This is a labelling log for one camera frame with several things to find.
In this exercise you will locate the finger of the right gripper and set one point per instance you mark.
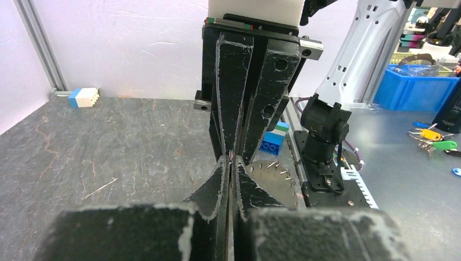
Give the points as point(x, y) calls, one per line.
point(276, 69)
point(232, 55)

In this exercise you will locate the yellow key tag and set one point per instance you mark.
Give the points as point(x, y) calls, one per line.
point(430, 134)

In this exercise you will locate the blue plastic bin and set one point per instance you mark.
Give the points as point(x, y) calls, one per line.
point(402, 92)

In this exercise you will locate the blue white toy brick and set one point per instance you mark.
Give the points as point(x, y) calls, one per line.
point(83, 97)

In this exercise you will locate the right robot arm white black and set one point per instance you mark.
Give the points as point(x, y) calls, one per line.
point(327, 112)

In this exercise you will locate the blue key tag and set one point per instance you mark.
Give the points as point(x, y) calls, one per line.
point(456, 171)

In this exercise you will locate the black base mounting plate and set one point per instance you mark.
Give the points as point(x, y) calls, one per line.
point(324, 182)

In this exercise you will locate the green key tag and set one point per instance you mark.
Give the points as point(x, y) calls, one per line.
point(445, 145)

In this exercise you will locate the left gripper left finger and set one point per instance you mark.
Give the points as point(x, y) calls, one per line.
point(193, 229)

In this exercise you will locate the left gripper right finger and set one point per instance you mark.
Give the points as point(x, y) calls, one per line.
point(265, 229)

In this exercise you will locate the blue green toy brick stack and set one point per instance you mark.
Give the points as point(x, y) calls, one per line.
point(273, 140)

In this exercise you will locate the dark bottle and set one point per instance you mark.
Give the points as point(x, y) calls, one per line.
point(448, 117)

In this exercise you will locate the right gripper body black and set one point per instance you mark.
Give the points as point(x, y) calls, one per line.
point(256, 34)

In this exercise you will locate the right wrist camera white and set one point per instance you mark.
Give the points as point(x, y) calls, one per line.
point(278, 11)

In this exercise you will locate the black key tag on bench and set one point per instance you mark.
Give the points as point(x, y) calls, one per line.
point(453, 153)

